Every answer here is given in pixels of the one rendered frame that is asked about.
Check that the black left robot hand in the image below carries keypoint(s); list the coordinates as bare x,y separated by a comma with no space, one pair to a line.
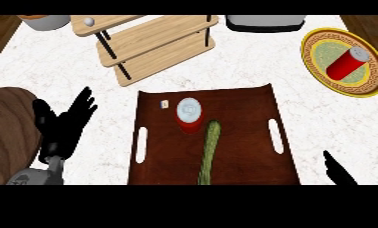
66,128

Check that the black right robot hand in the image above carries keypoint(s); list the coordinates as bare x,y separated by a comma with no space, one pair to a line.
336,172

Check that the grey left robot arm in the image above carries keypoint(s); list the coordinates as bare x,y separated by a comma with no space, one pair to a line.
39,174

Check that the long green squash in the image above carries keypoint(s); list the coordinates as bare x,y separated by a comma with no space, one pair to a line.
209,152

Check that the dark brown wooden tray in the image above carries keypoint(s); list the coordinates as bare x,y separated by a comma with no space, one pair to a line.
212,135

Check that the pale wooden tiered shelf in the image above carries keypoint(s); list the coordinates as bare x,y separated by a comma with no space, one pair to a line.
147,43

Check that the brown wooden round object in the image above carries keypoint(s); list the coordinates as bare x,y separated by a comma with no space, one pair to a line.
14,132

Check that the small white cube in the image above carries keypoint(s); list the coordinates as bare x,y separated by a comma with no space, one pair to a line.
163,104

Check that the red can with white lid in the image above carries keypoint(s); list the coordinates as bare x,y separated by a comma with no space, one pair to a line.
189,114

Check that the small white ball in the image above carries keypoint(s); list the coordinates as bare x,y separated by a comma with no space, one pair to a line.
88,21

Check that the red can with grey lid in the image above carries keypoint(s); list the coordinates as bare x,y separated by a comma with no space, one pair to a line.
347,62

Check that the yellow patterned plate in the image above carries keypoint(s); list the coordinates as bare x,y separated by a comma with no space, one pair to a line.
344,62

